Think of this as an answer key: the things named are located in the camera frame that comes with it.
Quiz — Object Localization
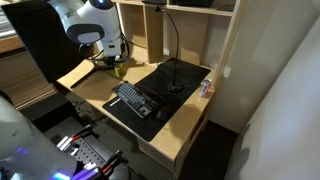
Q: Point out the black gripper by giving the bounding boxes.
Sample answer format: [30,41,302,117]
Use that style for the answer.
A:
[101,38,126,66]

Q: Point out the yellow green drink can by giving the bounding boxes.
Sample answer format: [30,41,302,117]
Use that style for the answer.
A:
[114,64,126,78]

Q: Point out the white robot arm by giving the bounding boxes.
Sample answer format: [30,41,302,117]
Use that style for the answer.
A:
[0,0,121,180]

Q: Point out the light wooden desk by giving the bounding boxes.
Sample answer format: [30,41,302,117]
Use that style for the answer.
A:
[57,60,215,178]

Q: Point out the large black desk mat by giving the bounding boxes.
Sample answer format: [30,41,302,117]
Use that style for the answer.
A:
[103,58,210,142]

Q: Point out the black gooseneck desk lamp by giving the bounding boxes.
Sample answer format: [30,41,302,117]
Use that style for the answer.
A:
[154,5,184,94]

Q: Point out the red white soda can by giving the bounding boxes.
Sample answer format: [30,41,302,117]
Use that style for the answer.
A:
[199,79,212,97]

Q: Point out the black mechanical keyboard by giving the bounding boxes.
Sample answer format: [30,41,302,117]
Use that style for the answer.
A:
[112,82,159,118]

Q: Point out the dark red wrist rest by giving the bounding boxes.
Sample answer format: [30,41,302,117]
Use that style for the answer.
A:
[139,86,170,111]

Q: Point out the black red clamp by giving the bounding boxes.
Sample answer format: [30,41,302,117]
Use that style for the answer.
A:
[71,124,97,141]
[99,150,128,177]

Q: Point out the black computer mouse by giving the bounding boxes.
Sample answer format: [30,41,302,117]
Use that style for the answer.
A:
[156,110,169,121]

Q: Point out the black computer monitor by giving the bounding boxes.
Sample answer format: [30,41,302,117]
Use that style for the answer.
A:
[2,1,94,83]

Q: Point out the wooden shelf hutch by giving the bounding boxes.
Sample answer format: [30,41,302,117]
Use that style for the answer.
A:
[111,0,248,86]

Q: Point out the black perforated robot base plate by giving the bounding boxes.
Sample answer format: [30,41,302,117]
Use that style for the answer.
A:
[43,116,134,180]

